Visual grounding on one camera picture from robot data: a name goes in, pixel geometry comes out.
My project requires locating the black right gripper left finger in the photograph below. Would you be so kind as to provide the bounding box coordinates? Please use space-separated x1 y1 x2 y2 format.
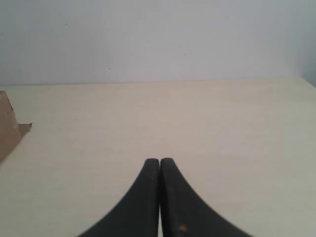
80 158 159 237

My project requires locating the brown cardboard slot box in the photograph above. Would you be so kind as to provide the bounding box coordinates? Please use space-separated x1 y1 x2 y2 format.
0 91 33 162

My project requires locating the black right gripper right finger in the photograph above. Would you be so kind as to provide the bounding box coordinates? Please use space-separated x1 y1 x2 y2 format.
160 158 250 237

